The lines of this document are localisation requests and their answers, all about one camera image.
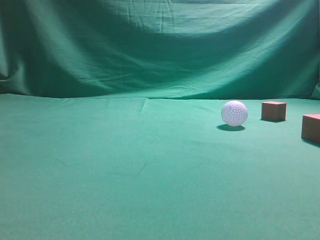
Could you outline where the red-brown cube block at edge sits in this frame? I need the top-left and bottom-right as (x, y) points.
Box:
(301, 113), (320, 144)

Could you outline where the white dimpled golf ball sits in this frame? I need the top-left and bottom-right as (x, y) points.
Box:
(221, 100), (249, 127)

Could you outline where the green cloth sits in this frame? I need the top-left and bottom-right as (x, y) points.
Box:
(0, 0), (320, 240)

